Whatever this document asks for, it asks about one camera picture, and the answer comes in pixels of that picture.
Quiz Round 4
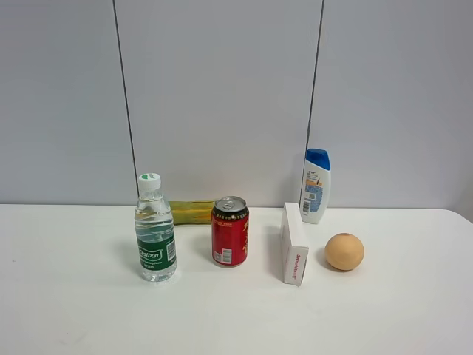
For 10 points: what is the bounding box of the red soda can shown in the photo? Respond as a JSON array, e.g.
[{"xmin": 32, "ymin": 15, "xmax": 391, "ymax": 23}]
[{"xmin": 211, "ymin": 196, "xmax": 249, "ymax": 267}]

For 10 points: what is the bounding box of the white cardboard box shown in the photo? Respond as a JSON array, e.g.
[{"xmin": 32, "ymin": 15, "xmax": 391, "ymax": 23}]
[{"xmin": 280, "ymin": 203, "xmax": 309, "ymax": 287}]

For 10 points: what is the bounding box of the clear water bottle green label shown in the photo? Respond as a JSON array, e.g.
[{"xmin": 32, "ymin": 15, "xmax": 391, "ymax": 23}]
[{"xmin": 135, "ymin": 173, "xmax": 177, "ymax": 283}]

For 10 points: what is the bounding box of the white shampoo bottle blue cap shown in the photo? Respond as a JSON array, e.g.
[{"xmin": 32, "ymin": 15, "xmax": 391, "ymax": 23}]
[{"xmin": 299, "ymin": 149, "xmax": 331, "ymax": 224}]

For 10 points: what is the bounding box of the orange round fruit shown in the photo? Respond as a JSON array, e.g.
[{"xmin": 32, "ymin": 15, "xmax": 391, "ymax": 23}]
[{"xmin": 324, "ymin": 233, "xmax": 364, "ymax": 271}]

